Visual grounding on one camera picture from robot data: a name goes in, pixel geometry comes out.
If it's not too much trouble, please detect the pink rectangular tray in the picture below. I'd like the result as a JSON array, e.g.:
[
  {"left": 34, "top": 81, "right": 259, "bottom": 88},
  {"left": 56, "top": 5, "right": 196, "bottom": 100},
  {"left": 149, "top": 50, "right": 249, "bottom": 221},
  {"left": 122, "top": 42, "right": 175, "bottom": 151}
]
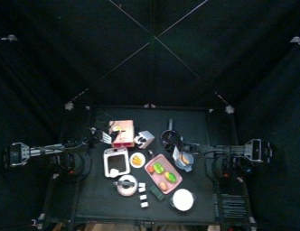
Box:
[{"left": 144, "top": 153, "right": 184, "bottom": 195}]

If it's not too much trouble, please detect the white toy stove black top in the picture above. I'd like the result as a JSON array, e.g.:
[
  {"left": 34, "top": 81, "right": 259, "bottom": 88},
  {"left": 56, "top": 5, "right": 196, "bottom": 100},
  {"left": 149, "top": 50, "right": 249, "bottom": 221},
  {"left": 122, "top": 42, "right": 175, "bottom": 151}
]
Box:
[{"left": 102, "top": 146, "right": 132, "bottom": 179}]

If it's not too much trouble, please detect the green yellow toy vegetable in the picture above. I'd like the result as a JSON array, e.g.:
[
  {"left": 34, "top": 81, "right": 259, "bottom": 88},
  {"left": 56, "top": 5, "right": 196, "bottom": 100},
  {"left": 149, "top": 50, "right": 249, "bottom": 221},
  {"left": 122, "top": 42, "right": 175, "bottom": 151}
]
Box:
[{"left": 164, "top": 171, "right": 179, "bottom": 183}]

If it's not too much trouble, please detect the black toy pan with handle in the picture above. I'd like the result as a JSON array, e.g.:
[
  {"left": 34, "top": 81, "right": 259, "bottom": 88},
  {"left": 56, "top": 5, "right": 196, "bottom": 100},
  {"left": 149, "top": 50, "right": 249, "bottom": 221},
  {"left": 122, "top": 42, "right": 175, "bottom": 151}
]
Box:
[{"left": 160, "top": 118, "right": 183, "bottom": 149}]

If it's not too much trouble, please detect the pink toy box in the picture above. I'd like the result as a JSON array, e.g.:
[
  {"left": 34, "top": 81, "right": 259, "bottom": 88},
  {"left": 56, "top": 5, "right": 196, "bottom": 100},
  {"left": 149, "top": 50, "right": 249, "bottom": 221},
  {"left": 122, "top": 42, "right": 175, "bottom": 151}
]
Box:
[{"left": 108, "top": 119, "right": 136, "bottom": 149}]

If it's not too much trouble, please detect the white round toy pot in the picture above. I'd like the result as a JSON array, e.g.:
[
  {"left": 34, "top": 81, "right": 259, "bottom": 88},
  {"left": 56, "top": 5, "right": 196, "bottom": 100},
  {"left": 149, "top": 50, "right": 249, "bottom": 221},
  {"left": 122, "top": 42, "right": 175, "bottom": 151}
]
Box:
[{"left": 169, "top": 188, "right": 197, "bottom": 212}]

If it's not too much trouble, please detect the grey pan with food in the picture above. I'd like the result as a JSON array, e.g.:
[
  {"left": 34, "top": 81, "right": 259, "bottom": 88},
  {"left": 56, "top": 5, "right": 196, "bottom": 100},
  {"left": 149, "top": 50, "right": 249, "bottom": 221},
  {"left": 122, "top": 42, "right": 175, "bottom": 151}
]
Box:
[{"left": 173, "top": 151, "right": 196, "bottom": 173}]

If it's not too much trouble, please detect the orange slice toy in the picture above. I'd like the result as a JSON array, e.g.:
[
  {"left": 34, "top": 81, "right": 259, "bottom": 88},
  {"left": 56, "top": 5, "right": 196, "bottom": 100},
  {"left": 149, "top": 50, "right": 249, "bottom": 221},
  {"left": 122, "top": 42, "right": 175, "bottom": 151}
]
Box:
[{"left": 132, "top": 155, "right": 144, "bottom": 167}]

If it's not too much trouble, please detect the metal table clamp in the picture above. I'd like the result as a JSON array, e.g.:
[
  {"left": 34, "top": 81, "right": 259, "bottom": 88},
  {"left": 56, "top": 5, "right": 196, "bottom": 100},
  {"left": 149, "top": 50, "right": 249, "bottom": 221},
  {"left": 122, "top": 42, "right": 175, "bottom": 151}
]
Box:
[{"left": 32, "top": 212, "right": 48, "bottom": 231}]

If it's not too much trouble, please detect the white text label sticker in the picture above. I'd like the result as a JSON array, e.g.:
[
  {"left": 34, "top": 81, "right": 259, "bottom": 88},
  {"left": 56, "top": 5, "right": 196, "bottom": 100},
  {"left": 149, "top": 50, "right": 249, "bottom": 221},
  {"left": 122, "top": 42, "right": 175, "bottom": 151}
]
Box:
[{"left": 220, "top": 193, "right": 249, "bottom": 218}]

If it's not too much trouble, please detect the dark green sponge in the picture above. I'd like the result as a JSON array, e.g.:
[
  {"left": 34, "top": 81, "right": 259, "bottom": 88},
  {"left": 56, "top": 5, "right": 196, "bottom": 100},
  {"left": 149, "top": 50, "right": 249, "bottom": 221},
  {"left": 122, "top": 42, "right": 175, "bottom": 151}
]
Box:
[{"left": 149, "top": 184, "right": 169, "bottom": 201}]

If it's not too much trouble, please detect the silver pot with lid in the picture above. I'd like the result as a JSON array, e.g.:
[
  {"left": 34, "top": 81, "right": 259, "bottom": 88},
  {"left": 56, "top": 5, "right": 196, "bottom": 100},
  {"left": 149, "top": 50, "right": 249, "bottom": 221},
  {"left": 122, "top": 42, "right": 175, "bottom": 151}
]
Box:
[{"left": 113, "top": 174, "right": 140, "bottom": 198}]

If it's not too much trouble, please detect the small silver toy toaster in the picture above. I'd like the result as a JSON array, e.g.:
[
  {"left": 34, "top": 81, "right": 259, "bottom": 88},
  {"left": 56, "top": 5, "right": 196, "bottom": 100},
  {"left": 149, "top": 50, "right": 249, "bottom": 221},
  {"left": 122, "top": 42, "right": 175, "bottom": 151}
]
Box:
[{"left": 133, "top": 130, "right": 157, "bottom": 150}]

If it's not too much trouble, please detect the thin white cord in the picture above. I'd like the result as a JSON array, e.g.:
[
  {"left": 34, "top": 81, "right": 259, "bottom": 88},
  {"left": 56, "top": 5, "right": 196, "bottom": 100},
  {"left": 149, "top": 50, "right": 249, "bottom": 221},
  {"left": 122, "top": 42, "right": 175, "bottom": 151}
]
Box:
[
  {"left": 69, "top": 0, "right": 209, "bottom": 105},
  {"left": 108, "top": 0, "right": 232, "bottom": 106}
]

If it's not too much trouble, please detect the small white plate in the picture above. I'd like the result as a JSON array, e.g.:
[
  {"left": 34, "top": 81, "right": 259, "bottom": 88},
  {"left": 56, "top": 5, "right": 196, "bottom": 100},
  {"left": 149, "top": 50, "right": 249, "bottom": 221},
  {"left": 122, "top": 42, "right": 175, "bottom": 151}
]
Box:
[{"left": 130, "top": 152, "right": 146, "bottom": 169}]

